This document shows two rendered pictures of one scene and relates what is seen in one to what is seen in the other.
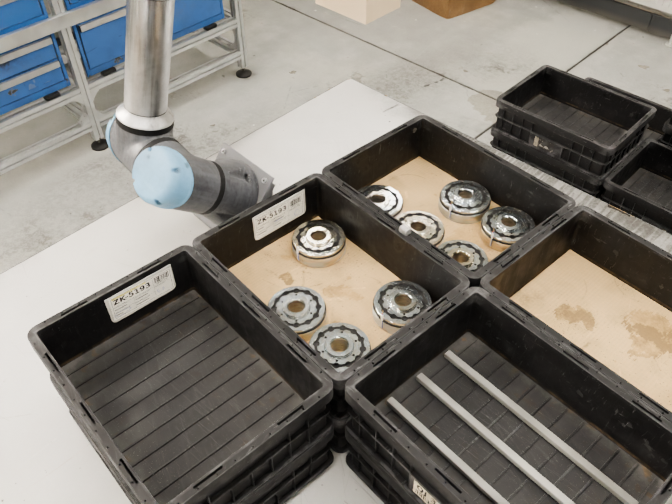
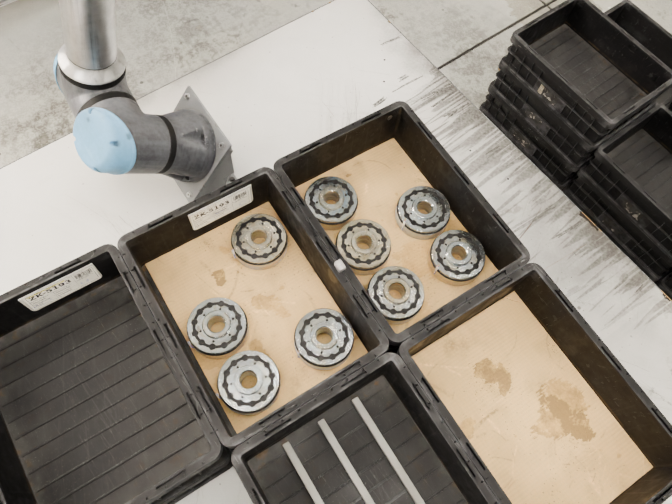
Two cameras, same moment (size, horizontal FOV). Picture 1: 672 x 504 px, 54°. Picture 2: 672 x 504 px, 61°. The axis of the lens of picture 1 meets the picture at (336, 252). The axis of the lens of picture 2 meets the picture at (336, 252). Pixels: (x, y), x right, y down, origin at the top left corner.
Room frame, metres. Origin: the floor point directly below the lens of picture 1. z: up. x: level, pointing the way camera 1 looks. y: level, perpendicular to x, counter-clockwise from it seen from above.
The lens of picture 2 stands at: (0.48, -0.12, 1.81)
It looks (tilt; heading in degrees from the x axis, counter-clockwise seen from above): 66 degrees down; 1
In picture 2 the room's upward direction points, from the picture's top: 8 degrees clockwise
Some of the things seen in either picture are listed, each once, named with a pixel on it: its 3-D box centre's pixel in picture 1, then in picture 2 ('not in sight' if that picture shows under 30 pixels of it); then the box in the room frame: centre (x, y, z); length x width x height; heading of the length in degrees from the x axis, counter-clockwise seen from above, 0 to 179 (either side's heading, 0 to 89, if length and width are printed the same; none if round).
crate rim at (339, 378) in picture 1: (326, 266); (250, 294); (0.79, 0.02, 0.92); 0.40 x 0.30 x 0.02; 41
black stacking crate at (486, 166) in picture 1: (441, 210); (393, 225); (0.98, -0.21, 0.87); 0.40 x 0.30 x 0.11; 41
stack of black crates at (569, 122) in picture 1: (559, 161); (562, 105); (1.78, -0.75, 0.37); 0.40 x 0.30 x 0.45; 46
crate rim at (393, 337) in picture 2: (444, 190); (398, 212); (0.98, -0.21, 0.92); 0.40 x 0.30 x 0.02; 41
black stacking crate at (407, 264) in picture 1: (327, 285); (252, 304); (0.79, 0.02, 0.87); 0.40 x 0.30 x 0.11; 41
